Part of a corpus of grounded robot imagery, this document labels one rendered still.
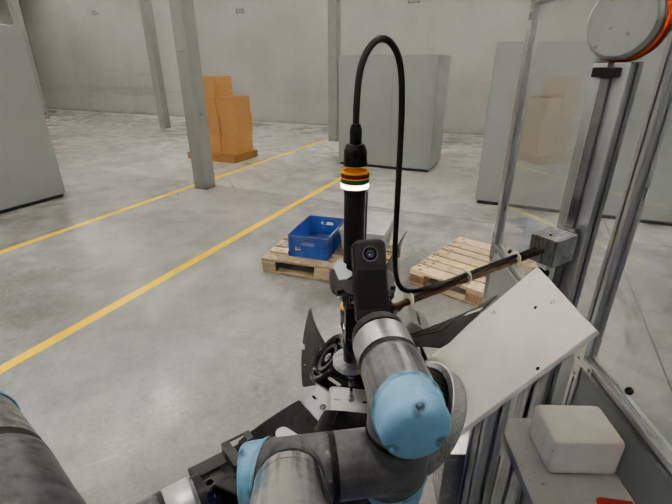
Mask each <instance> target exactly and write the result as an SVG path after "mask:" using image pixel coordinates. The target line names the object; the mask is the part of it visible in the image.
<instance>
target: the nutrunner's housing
mask: <svg viewBox="0 0 672 504"><path fill-rule="evenodd" d="M367 163H368V162H367V149H366V146H365V144H363V143H362V128H361V124H351V127H350V143H348V144H346V146H345V149H344V160H343V166H346V167H353V168H359V167H365V166H367ZM342 348H343V360H344V361H345V362H346V363H349V364H355V363H357V362H356V358H355V355H354V351H353V344H345V341H344V337H343V333H342Z"/></svg>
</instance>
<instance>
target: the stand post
mask: <svg viewBox="0 0 672 504"><path fill-rule="evenodd" d="M510 404H511V399H510V400H509V401H508V402H506V403H505V404H504V405H502V406H501V407H499V408H498V409H497V410H495V411H494V412H493V413H491V414H490V415H489V416H487V417H486V418H485V419H483V420H482V421H480V422H479V423H478V424H476V425H475V426H474V427H472V428H471V429H470V434H469V439H468V445H467V451H466V456H465V462H464V467H463V473H462V479H461V484H460V490H459V496H458V501H457V504H488V502H489V498H490V493H491V489H492V484H493V480H494V475H495V471H496V467H497V462H498V458H499V453H500V449H501V444H502V440H503V435H504V431H505V426H506V422H507V417H508V413H509V408H510Z"/></svg>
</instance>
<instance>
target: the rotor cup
mask: <svg viewBox="0 0 672 504"><path fill-rule="evenodd" d="M340 349H342V333H339V334H336V335H334V336H333V337H331V338H330V339H329V340H328V341H327V342H326V343H325V344H324V345H323V346H322V347H321V349H320V350H319V352H318V353H317V355H316V357H315V359H314V361H313V363H312V366H311V371H310V378H311V380H312V381H313V382H314V383H315V384H317V385H318V386H320V387H321V388H323V389H324V390H326V391H327V392H328V393H329V389H330V388H331V387H333V386H336V387H346V388H350V387H349V386H348V381H349V380H350V379H349V378H348V376H346V375H344V374H342V373H340V372H338V371H337V370H336V369H335V368H334V366H333V356H334V354H335V352H337V351H338V350H340ZM329 353H331V357H330V359H329V360H328V361H327V362H325V357H326V355H327V354H329ZM329 377H331V378H333V379H334V380H336V381H337V382H338V383H340V384H341V385H340V386H337V385H336V384H334V383H333V382H331V381H330V380H328V378H329ZM353 381H354V386H353V388H355V389H365V388H364V384H363V381H362V378H361V374H360V375H357V376H355V377H354V379H353Z"/></svg>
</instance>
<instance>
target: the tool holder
mask: <svg viewBox="0 0 672 504"><path fill-rule="evenodd" d="M333 366H334V368H335V369H336V370H337V371H338V372H340V373H342V374H344V375H349V376H355V375H360V372H359V369H358V365H357V363H355V364H349V363H346V362H345V361H344V360H343V348H342V349H340V350H338V351H337V352H335V354H334V356H333Z"/></svg>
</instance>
